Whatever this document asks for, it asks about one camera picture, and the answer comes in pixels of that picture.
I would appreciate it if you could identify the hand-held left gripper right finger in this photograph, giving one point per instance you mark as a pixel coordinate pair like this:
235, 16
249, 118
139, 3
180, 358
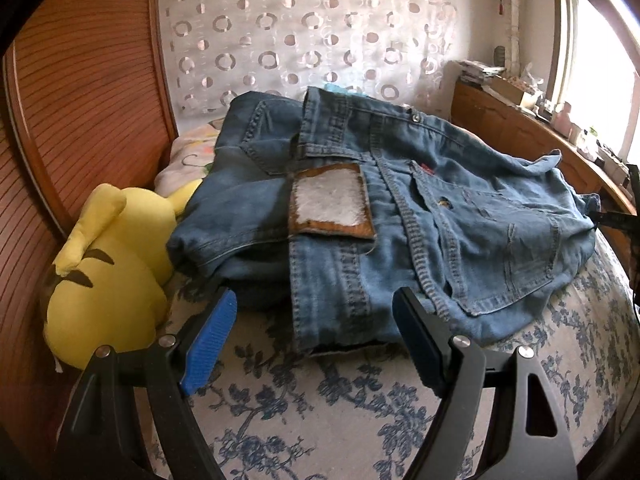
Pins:
417, 345

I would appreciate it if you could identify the light floral pillow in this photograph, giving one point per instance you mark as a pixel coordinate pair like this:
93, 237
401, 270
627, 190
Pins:
185, 160

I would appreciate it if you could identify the light blue cloth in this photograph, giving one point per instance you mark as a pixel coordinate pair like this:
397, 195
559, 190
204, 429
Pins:
337, 89

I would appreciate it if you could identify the bright window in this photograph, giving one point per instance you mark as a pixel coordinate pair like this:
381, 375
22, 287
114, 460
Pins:
600, 70

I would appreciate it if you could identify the white wrapped pipe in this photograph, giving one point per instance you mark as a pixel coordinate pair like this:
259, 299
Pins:
510, 20

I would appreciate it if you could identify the yellow plush toy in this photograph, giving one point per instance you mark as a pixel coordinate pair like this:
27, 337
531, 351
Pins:
110, 280

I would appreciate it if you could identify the blue floral bed sheet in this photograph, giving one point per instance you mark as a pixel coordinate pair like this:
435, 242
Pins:
325, 410

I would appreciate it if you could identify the wooden cabinet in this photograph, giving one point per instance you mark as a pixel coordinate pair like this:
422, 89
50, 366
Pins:
505, 125

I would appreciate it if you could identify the cardboard box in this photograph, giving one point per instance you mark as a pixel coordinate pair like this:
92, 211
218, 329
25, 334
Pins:
512, 92

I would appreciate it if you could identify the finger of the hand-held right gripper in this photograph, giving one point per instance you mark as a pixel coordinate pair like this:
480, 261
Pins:
617, 220

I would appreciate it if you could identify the wooden slatted headboard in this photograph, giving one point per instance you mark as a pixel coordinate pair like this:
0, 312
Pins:
75, 85

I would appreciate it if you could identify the stack of papers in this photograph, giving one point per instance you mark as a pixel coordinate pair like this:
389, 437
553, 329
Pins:
475, 72

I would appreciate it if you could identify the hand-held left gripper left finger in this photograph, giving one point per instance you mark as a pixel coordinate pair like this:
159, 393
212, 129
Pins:
212, 340

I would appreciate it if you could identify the row of small windowsill items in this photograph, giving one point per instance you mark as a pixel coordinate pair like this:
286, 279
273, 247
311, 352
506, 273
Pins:
575, 130

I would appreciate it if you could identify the blue denim pants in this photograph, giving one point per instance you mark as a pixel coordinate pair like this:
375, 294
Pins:
450, 240

